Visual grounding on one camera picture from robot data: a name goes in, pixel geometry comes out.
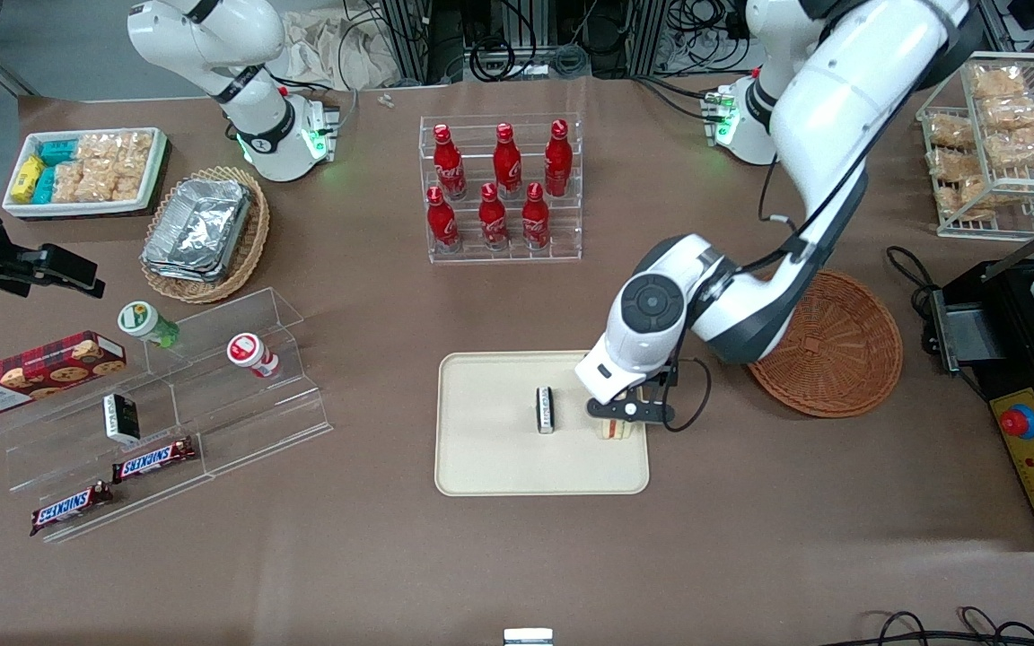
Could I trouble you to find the crumpled beige cloth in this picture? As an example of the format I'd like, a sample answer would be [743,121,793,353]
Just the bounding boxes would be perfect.
[279,7,403,92]

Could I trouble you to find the small black carton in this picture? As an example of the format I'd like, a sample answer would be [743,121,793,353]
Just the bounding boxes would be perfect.
[102,393,142,445]

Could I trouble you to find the aluminium frame with cables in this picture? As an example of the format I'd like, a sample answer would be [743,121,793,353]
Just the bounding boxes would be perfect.
[337,0,751,87]

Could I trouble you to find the fried snack bag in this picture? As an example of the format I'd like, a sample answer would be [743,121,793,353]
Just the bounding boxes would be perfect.
[926,147,986,181]
[979,96,1034,132]
[924,114,977,150]
[939,174,1021,222]
[968,65,1029,100]
[988,125,1034,170]

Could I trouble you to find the white rectangular snack tray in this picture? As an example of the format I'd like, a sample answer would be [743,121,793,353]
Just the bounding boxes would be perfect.
[2,127,169,221]

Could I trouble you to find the red tartan cookie box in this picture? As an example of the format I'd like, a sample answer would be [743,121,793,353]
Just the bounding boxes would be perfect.
[0,330,128,421]

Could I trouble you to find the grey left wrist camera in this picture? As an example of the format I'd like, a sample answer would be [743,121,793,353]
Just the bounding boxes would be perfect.
[586,397,677,426]

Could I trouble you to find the oval light wicker basket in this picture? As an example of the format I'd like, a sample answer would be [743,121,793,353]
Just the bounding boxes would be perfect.
[139,165,272,305]

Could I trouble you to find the beige plastic tray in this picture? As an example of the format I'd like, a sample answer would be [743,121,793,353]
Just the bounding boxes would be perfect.
[434,349,651,497]

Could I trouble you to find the clear acrylic step shelf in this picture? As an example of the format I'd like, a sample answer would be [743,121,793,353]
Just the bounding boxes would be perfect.
[0,287,335,546]

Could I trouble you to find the snickers chocolate bar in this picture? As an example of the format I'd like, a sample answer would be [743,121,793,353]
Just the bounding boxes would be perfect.
[29,481,115,537]
[111,437,198,485]

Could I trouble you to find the green lid drink bottle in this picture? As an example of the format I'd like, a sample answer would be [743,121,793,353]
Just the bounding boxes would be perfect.
[117,301,182,350]

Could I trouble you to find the black floor cables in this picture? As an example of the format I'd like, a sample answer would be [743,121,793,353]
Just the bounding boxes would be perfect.
[840,607,1034,646]

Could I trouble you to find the black machine power cable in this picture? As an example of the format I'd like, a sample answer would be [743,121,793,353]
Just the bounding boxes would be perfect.
[885,246,942,313]

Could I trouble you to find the clear acrylic bottle rack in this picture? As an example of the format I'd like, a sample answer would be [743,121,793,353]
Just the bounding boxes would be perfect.
[418,113,583,265]

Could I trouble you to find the round brown wicker basket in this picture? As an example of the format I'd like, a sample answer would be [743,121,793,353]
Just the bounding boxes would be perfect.
[744,270,904,419]

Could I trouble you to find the yellow snack packet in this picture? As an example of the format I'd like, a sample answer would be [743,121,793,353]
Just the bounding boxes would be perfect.
[11,155,47,205]

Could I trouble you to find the red cola bottle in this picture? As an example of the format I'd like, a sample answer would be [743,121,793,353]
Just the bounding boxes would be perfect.
[432,124,469,201]
[425,186,461,255]
[478,183,510,252]
[543,119,574,199]
[521,182,552,251]
[492,122,523,201]

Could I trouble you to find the stack of foil trays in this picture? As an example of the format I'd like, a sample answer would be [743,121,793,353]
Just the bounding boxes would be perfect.
[141,178,254,285]

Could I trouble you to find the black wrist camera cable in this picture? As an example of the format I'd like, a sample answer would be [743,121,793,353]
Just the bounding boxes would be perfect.
[661,154,873,434]

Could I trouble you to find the black sealing machine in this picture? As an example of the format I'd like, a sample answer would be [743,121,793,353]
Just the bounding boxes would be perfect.
[921,205,1034,552]

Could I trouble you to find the red lid drink bottle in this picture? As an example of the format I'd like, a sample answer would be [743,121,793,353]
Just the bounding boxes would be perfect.
[226,333,281,380]

